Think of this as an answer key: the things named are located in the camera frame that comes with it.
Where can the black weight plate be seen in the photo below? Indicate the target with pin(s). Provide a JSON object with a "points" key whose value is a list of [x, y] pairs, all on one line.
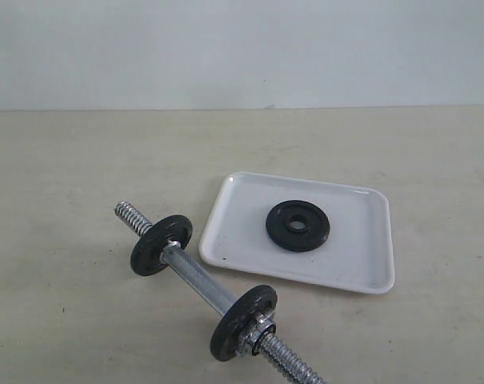
{"points": [[224, 340], [297, 226]]}

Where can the chrome threaded dumbbell bar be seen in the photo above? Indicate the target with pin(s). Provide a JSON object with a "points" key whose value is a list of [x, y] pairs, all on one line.
{"points": [[272, 348]]}

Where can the black round disc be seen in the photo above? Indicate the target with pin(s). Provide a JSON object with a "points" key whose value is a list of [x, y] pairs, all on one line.
{"points": [[145, 257]]}

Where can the chrome collar nut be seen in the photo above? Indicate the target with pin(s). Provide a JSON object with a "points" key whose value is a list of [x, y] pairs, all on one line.
{"points": [[259, 326]]}

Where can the white rectangular plastic tray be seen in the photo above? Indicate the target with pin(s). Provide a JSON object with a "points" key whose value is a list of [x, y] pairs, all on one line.
{"points": [[357, 255]]}

